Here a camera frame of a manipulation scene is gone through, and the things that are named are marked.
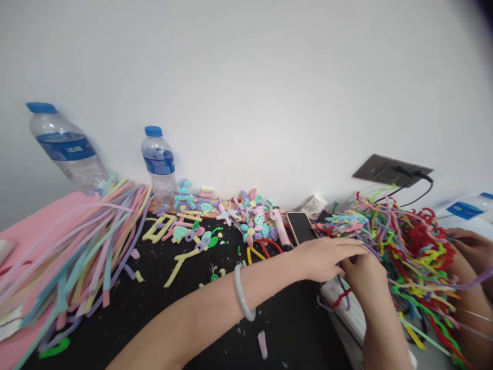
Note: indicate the blue and white packet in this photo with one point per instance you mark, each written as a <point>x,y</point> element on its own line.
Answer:
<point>468,208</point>

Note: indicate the person's left fingers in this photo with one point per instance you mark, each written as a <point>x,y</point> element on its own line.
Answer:
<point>352,250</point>

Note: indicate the large clear water bottle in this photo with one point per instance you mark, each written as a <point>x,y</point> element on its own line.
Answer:
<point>65,150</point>

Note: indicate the pile of pastel pipe cleaners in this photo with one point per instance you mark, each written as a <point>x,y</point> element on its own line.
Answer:
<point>96,239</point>

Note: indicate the smartphone with dark screen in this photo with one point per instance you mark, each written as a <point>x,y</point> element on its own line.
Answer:
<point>302,227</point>

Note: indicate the red bent pipe cleaner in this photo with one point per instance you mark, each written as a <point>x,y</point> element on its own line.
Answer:
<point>341,298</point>

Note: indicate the pile of bright curly pipe cleaners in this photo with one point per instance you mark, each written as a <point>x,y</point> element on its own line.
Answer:
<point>416,246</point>

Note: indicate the small clear water bottle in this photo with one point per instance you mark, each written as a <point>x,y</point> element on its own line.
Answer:
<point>158,162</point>

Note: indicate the pink mat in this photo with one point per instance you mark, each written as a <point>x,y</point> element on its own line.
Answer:
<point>38,216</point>

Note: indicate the black mat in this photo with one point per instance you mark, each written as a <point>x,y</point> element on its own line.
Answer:
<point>161,296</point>

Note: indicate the yellow pipe cleaner rectangle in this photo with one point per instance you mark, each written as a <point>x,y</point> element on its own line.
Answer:
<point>156,231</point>

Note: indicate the heap of pipe cleaner flowers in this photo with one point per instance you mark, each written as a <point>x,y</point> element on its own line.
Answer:
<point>231,216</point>

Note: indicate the person's left hand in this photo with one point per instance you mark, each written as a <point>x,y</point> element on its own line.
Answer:
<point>323,258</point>

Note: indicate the pink handheld fan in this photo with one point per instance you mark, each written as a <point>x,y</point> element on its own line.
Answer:
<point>280,227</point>

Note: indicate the pink pipe cleaner piece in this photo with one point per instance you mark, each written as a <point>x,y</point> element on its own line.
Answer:
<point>262,345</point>

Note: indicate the person's right fingers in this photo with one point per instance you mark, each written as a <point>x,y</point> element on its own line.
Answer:
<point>352,266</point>

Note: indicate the small white cup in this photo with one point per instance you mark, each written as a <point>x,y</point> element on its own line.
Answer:
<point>314,205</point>

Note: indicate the person's right hand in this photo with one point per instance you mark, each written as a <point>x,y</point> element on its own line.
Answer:
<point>369,271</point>

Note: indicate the grey wall socket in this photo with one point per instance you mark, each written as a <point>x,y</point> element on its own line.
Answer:
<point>379,169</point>

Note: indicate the green pipe cleaner piece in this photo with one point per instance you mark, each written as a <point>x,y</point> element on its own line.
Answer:
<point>56,348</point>

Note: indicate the yellow pipe cleaner stick shape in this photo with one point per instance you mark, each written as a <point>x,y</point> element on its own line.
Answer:
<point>179,262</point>

